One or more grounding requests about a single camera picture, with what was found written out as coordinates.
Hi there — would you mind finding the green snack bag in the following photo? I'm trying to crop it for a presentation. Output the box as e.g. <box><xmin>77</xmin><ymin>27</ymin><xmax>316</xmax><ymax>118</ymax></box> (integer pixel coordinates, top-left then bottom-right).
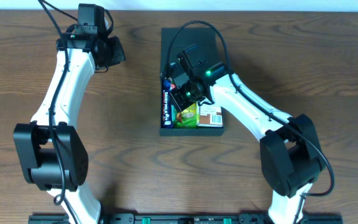
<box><xmin>172</xmin><ymin>103</ymin><xmax>197</xmax><ymax>129</ymax></box>

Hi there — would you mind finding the brown white carton box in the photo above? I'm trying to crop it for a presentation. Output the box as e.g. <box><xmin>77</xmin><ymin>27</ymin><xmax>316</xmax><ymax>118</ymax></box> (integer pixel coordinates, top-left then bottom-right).
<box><xmin>196</xmin><ymin>105</ymin><xmax>223</xmax><ymax>128</ymax></box>

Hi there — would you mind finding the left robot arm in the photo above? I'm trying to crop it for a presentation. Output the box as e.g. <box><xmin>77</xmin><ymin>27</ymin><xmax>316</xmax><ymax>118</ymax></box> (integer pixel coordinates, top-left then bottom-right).
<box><xmin>13</xmin><ymin>34</ymin><xmax>125</xmax><ymax>223</ymax></box>

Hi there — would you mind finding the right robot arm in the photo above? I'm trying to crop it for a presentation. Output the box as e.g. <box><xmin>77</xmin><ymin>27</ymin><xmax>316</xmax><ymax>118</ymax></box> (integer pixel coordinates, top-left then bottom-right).
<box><xmin>168</xmin><ymin>62</ymin><xmax>332</xmax><ymax>223</ymax></box>

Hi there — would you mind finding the purple Dairy Milk bar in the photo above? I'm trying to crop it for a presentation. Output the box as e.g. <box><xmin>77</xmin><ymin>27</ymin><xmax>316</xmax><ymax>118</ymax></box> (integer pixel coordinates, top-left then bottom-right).
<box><xmin>162</xmin><ymin>88</ymin><xmax>173</xmax><ymax>129</ymax></box>

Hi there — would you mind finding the dark green folding box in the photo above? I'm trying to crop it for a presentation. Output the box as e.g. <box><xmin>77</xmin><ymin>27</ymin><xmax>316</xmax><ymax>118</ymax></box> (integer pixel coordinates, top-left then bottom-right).
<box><xmin>159</xmin><ymin>28</ymin><xmax>224</xmax><ymax>136</ymax></box>

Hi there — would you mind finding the blue Oreo cookie pack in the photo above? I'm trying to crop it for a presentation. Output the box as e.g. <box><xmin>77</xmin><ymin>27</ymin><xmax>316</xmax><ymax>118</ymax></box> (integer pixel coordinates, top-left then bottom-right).
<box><xmin>162</xmin><ymin>78</ymin><xmax>174</xmax><ymax>91</ymax></box>

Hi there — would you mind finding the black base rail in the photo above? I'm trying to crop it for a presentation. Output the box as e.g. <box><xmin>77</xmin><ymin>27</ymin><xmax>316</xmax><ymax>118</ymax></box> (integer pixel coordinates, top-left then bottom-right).
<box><xmin>28</xmin><ymin>213</ymin><xmax>344</xmax><ymax>224</ymax></box>

